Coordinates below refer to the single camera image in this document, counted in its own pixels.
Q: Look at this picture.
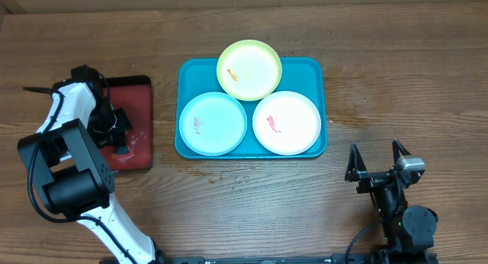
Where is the white pink plate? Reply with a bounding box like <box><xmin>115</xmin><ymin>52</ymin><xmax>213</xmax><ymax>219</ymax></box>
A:
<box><xmin>252</xmin><ymin>91</ymin><xmax>321</xmax><ymax>156</ymax></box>

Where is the yellow-green plate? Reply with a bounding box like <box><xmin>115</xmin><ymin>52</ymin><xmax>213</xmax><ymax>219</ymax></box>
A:
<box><xmin>217</xmin><ymin>40</ymin><xmax>282</xmax><ymax>101</ymax></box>

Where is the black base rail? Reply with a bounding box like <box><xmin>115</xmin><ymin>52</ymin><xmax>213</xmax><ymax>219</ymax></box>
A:
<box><xmin>99</xmin><ymin>252</ymin><xmax>439</xmax><ymax>264</ymax></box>

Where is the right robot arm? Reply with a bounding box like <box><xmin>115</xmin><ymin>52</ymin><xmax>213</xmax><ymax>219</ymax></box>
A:
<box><xmin>338</xmin><ymin>140</ymin><xmax>438</xmax><ymax>263</ymax></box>

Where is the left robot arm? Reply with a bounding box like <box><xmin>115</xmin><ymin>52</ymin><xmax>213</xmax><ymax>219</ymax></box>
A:
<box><xmin>17</xmin><ymin>65</ymin><xmax>169</xmax><ymax>263</ymax></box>

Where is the red black small tray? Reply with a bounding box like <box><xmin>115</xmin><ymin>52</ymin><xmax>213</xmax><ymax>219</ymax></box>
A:
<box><xmin>91</xmin><ymin>75</ymin><xmax>153</xmax><ymax>172</ymax></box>

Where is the light blue plate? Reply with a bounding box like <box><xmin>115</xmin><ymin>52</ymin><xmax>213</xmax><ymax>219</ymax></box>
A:
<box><xmin>178</xmin><ymin>92</ymin><xmax>247</xmax><ymax>157</ymax></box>

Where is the teal plastic tray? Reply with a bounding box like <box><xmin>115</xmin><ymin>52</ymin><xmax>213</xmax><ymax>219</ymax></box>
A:
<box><xmin>174</xmin><ymin>57</ymin><xmax>328</xmax><ymax>159</ymax></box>

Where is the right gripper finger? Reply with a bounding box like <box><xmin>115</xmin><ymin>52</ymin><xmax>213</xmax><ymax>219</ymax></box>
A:
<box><xmin>392</xmin><ymin>139</ymin><xmax>410</xmax><ymax>163</ymax></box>
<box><xmin>346</xmin><ymin>143</ymin><xmax>368</xmax><ymax>175</ymax></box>

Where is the red green sponge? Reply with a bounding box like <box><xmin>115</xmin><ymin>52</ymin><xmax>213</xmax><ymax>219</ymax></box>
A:
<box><xmin>111</xmin><ymin>142</ymin><xmax>135</xmax><ymax>162</ymax></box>

